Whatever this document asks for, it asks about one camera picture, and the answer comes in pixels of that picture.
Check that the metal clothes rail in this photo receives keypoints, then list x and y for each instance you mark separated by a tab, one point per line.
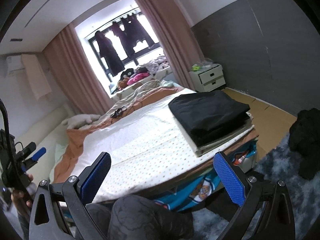
112	23

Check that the clear plastic packaging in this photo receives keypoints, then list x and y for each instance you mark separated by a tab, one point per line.
207	63

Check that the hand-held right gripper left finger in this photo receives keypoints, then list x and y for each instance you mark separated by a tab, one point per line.
96	177

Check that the flat brown cardboard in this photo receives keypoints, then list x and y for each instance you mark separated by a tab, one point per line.
270	110

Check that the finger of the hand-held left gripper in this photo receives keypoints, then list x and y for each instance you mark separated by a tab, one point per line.
39	153

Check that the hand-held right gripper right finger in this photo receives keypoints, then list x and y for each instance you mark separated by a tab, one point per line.
230	180

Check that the black button shirt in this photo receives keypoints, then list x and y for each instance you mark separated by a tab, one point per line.
205	107

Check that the ceiling air vent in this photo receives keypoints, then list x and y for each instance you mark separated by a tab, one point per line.
17	40

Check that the black folded garment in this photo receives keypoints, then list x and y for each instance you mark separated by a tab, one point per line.
215	136

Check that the white floral bed sheet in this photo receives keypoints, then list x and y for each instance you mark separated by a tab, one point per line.
140	140

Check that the black penguin plush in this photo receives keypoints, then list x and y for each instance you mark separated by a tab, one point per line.
128	73

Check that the white air conditioner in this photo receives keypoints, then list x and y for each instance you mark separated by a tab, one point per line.
15	65

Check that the black garment pile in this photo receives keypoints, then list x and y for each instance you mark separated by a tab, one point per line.
307	140

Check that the person's left hand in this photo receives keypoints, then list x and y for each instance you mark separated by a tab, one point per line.
21	200

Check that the blue grey shaggy rug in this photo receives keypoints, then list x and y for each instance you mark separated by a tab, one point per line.
275	165

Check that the beige hanging towel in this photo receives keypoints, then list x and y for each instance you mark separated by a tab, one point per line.
37	77

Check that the pile of light clothes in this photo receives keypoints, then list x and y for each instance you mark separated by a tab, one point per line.
155	65

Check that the pale green pillow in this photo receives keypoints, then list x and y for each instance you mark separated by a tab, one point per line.
58	160

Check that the beige plush toy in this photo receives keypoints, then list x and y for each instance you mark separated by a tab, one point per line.
80	121

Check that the white nightstand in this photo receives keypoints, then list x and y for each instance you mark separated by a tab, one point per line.
207	78

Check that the orange blanket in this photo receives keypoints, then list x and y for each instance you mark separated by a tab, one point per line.
75	140

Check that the pink plush toy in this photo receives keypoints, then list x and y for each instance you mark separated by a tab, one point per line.
136	78

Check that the green small item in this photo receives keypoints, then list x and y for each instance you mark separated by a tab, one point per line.
196	67

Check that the long black hanging coat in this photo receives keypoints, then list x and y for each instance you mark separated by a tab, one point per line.
110	55

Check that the pink curtain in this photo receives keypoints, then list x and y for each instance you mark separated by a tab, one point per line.
170	35
75	67

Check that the brown plush toy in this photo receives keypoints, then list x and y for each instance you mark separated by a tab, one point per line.
123	84

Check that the dark framed window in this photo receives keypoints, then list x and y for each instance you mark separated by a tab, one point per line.
140	52

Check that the dark hanging garment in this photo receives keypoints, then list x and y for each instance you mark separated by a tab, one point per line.
142	32
122	33

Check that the person's right leg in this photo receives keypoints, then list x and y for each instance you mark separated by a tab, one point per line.
150	217

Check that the cream bed frame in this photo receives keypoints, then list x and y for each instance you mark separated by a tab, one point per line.
42	135

